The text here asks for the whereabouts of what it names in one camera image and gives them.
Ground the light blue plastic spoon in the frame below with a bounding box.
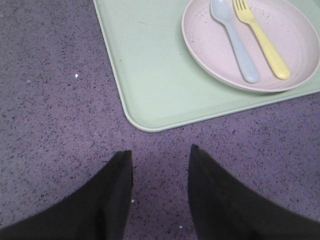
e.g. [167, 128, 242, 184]
[210, 0, 260, 84]

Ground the pale pink speckled plate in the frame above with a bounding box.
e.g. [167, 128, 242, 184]
[181, 0, 320, 93]

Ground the yellow plastic fork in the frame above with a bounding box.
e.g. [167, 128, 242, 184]
[233, 0, 291, 80]

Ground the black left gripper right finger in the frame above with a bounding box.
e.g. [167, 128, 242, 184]
[187, 144, 320, 240]

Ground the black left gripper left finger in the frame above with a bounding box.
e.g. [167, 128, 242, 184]
[0, 150, 133, 240]

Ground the light green plastic tray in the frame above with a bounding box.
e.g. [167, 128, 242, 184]
[94, 0, 320, 132]

